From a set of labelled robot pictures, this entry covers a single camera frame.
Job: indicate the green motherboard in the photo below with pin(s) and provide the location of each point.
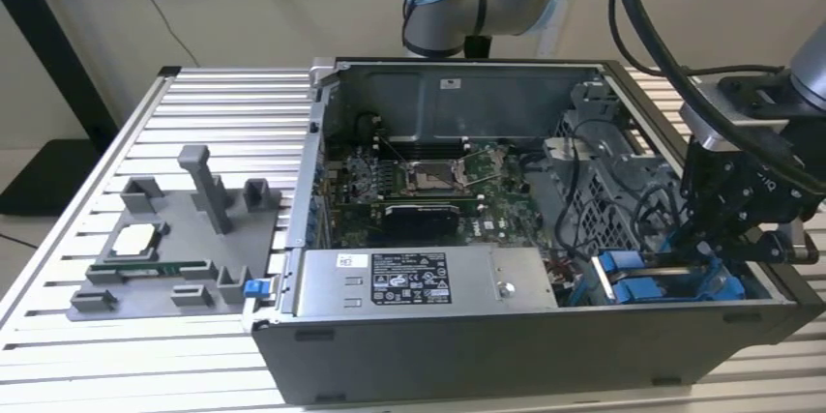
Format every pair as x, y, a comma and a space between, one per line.
510, 210

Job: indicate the perforated metal disk bay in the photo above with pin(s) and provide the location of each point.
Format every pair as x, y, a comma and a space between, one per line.
594, 210

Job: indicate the black RAM slot row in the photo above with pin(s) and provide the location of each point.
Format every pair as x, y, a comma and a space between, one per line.
419, 147

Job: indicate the thin metal locking lever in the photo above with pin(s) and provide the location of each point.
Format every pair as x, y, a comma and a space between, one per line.
394, 149

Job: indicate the silver CPU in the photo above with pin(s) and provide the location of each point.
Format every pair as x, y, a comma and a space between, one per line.
136, 240

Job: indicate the blue case latch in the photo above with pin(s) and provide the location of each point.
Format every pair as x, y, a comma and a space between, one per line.
256, 287

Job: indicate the green RAM stick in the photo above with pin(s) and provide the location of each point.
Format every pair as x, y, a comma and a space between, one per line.
168, 268

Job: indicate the blue empty disk carrier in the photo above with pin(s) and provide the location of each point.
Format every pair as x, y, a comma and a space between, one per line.
639, 289

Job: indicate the grey parts rack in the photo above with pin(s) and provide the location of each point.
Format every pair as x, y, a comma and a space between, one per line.
194, 239

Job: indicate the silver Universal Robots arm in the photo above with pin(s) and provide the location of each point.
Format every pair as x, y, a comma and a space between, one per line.
451, 21

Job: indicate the hard disk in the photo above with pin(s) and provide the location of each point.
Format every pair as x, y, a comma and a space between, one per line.
629, 263

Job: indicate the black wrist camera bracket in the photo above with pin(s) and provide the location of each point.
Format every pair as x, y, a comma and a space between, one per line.
755, 94

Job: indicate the dark grey PC case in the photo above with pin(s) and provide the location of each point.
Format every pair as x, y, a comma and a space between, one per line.
451, 360

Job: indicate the CPU socket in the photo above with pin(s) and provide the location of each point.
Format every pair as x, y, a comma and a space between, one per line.
428, 176

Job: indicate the silver power supply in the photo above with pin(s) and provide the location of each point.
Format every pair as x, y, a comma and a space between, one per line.
426, 277

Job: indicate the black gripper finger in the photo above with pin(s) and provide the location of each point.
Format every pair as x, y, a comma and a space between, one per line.
699, 229
783, 246

